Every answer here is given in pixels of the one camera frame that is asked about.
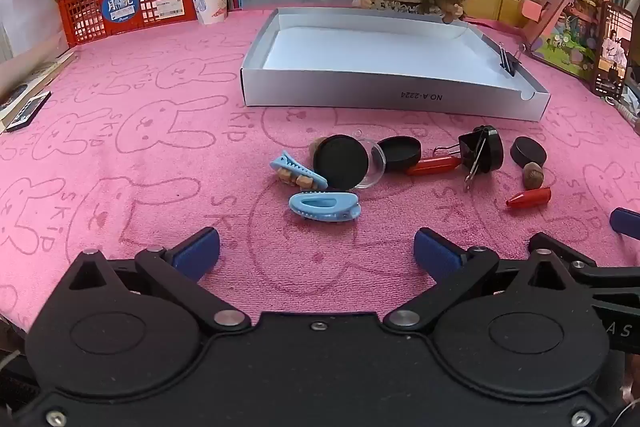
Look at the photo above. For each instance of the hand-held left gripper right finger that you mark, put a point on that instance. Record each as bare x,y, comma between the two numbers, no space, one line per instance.
435,252

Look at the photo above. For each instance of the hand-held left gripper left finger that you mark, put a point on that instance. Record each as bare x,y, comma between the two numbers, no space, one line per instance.
197,252

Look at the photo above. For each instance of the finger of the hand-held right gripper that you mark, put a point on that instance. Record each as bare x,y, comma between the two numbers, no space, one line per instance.
625,221
565,254

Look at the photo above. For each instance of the red plastic cone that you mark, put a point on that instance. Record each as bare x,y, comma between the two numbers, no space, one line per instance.
529,198
432,165

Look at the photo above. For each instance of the brown walnut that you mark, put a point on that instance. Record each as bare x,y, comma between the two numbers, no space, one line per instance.
316,148
533,175

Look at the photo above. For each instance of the large black binder clip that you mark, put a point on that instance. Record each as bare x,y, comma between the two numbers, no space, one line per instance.
472,152

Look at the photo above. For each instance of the clear plastic half ball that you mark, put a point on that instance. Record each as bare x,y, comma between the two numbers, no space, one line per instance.
376,159

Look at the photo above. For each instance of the blue oval hair clip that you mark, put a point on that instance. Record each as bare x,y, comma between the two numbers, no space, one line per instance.
325,206

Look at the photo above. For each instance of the blue toothed hair clip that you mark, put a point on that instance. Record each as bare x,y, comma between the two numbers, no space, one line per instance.
295,169

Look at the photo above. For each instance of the wide black round lid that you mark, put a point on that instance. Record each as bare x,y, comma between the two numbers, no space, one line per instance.
340,162

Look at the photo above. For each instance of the silver cardboard box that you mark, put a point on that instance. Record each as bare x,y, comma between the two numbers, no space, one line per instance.
375,52

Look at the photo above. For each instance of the pink rabbit-print towel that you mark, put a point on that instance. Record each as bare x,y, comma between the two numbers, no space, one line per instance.
150,187

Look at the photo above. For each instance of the small black binder clip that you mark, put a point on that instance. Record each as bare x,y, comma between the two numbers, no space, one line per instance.
510,62

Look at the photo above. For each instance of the pink toy house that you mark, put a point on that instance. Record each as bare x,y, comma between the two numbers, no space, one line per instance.
570,12

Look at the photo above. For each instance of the wooden board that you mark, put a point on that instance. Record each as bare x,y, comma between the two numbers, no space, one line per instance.
45,77

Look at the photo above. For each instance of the wooden drawer box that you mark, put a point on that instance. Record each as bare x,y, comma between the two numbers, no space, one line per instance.
500,2

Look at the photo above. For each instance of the large red plastic basket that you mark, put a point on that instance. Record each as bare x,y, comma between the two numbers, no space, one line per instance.
135,2

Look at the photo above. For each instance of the dark wooden picture frame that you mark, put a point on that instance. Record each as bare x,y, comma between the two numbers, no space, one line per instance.
612,52

